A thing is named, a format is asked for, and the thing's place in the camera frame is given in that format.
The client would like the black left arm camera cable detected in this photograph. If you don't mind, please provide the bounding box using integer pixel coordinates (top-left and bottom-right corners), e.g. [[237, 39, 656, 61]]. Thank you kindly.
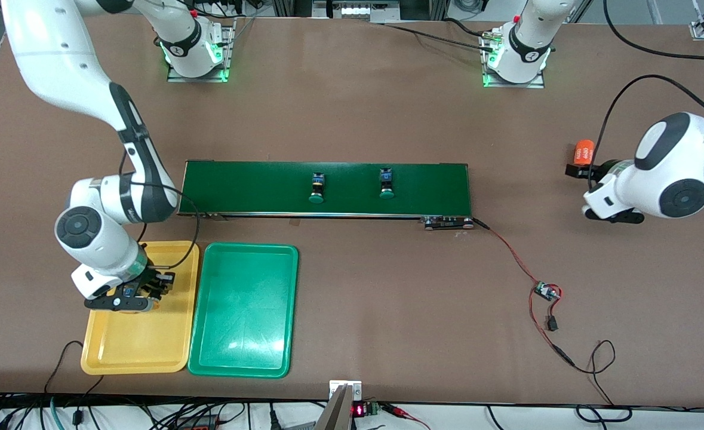
[[588, 0, 704, 192]]

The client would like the silver rack device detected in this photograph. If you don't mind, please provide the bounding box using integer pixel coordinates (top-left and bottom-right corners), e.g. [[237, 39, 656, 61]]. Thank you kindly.
[[311, 0, 401, 23]]

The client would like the green conveyor belt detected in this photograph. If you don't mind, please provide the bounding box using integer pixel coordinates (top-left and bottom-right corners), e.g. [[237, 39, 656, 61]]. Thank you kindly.
[[177, 160, 475, 231]]

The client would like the long red black power lead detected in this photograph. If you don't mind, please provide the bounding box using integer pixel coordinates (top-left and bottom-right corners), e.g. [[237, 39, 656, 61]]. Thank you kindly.
[[528, 293, 576, 366]]

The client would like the orange 4680 cylinder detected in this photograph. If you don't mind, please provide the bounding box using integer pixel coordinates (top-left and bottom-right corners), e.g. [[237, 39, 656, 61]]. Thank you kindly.
[[573, 140, 595, 168]]

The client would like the red black motor wire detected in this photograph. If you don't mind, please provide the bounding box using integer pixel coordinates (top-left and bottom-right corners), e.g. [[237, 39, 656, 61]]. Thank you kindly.
[[471, 218, 543, 286]]

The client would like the red clip lead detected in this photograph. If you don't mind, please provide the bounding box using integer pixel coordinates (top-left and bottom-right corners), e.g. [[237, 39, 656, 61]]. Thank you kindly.
[[382, 403, 430, 430]]

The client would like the green plastic tray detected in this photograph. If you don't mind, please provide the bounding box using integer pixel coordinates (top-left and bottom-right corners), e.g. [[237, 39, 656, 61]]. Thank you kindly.
[[187, 242, 300, 379]]

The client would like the short red wire black plug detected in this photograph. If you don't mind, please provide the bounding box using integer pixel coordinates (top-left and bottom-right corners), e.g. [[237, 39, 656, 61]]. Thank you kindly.
[[546, 287, 563, 333]]

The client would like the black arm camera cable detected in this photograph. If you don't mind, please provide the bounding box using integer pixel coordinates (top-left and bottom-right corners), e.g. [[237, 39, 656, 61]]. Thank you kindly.
[[119, 149, 202, 269], [588, 0, 704, 192]]

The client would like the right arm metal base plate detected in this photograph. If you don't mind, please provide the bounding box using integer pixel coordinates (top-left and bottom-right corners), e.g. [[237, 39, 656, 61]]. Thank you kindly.
[[167, 17, 237, 83]]

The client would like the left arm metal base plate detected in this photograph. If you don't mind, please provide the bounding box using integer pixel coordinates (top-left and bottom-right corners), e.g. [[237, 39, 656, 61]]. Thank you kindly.
[[481, 30, 545, 89]]

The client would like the yellow plastic tray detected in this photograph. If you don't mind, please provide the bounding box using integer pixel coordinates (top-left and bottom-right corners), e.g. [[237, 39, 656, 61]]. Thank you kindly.
[[81, 241, 201, 376]]

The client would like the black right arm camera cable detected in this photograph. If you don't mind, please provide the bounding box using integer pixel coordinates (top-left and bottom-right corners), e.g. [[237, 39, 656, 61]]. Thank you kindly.
[[119, 149, 202, 269]]

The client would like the black cable to arm base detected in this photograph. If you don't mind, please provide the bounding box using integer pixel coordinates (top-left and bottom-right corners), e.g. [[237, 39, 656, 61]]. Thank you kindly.
[[382, 18, 499, 54]]

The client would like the grey metal camera bracket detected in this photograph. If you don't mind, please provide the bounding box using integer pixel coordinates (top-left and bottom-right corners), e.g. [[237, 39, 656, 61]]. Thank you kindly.
[[315, 380, 364, 430]]

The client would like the thin black table cable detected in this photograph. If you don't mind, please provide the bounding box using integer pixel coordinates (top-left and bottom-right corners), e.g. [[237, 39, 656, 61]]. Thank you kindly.
[[42, 340, 106, 413]]

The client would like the thin black looped cable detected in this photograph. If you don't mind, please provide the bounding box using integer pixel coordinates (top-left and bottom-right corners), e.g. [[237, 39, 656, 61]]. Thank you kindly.
[[573, 339, 634, 423]]

